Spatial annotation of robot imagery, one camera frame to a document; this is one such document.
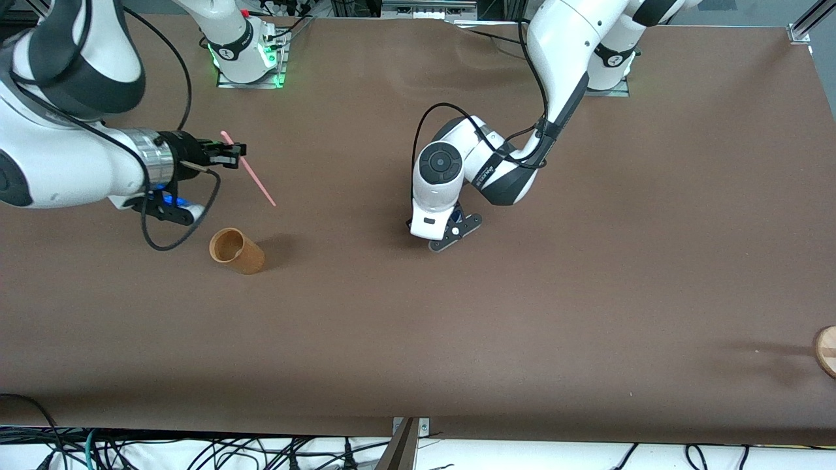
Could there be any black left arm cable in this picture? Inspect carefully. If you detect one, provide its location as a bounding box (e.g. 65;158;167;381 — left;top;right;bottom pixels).
410;20;551;196

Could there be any aluminium frame profile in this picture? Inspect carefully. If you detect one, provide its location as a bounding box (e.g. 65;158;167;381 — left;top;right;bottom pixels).
787;0;836;45

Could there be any brown table cover mat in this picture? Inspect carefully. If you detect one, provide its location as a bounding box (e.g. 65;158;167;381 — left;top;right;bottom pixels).
0;14;836;448

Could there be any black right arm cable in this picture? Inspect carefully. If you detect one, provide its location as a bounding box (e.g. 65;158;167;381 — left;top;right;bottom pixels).
121;7;223;252

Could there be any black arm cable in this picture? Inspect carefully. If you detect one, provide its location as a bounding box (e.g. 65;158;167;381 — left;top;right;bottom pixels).
410;20;551;196
121;7;223;252

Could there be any metal table bracket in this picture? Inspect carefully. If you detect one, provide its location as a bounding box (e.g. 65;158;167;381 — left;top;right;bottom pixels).
376;416;432;470

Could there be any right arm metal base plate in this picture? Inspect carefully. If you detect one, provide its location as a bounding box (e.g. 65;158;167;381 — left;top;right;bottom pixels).
216;26;289;89

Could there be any brown paper cup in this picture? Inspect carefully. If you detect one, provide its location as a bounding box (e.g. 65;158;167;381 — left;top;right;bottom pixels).
208;227;266;275

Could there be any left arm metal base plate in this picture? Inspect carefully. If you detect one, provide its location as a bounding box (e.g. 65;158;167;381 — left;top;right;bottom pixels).
585;77;632;99

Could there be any metal equipment rack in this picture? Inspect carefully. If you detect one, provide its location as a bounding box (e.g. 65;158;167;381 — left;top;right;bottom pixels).
330;0;505;22

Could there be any round wooden disc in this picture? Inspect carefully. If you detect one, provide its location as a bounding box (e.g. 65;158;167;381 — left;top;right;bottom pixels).
813;325;836;380

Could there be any pink chopstick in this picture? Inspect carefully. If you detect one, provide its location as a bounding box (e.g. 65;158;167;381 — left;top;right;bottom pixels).
220;131;277;208

